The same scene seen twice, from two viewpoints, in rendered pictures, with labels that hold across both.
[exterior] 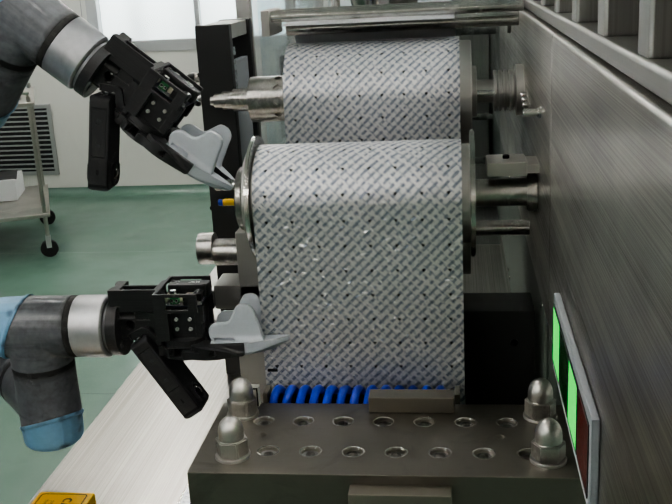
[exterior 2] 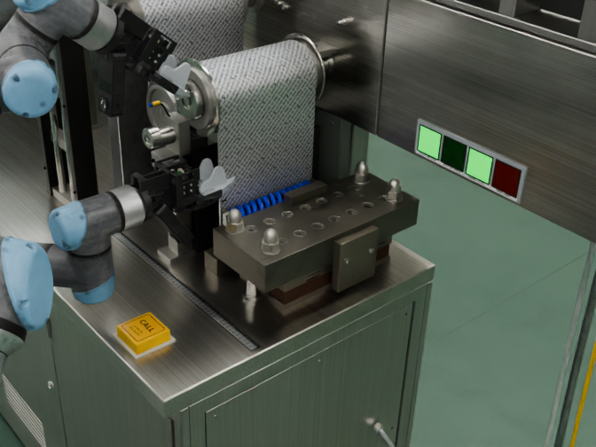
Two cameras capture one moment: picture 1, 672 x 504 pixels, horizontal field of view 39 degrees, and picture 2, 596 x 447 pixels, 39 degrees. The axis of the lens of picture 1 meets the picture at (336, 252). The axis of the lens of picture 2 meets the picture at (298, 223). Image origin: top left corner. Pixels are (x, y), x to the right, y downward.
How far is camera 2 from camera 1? 1.11 m
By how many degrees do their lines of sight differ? 47
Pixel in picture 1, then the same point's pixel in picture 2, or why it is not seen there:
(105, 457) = not seen: hidden behind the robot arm
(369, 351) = (270, 173)
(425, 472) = (360, 222)
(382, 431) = (312, 212)
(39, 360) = (105, 241)
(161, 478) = (155, 291)
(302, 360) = (239, 189)
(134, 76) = (138, 35)
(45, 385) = (107, 257)
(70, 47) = (106, 23)
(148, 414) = not seen: hidden behind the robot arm
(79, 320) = (130, 207)
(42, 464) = not seen: outside the picture
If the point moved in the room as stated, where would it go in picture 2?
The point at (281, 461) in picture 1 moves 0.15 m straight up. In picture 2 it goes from (296, 242) to (299, 170)
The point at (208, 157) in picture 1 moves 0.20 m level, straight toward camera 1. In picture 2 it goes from (183, 80) to (275, 108)
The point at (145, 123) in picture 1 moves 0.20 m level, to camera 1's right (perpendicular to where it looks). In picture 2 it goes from (150, 66) to (235, 39)
